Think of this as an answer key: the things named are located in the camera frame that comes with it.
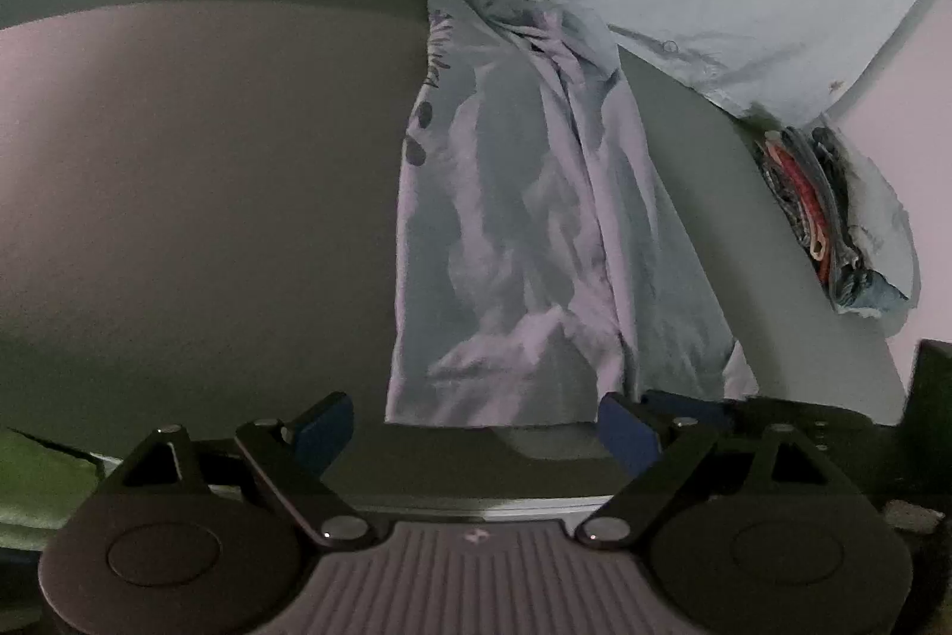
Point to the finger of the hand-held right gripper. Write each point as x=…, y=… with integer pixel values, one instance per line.
x=695, y=408

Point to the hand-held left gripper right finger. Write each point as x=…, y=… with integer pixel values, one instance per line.
x=628, y=438

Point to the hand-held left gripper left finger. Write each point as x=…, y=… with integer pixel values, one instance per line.
x=327, y=430

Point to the pale printed t-shirt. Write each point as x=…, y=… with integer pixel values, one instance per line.
x=520, y=248

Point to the stack of folded clothes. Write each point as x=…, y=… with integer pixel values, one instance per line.
x=825, y=211

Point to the green cloth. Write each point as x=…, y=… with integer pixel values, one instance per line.
x=41, y=486

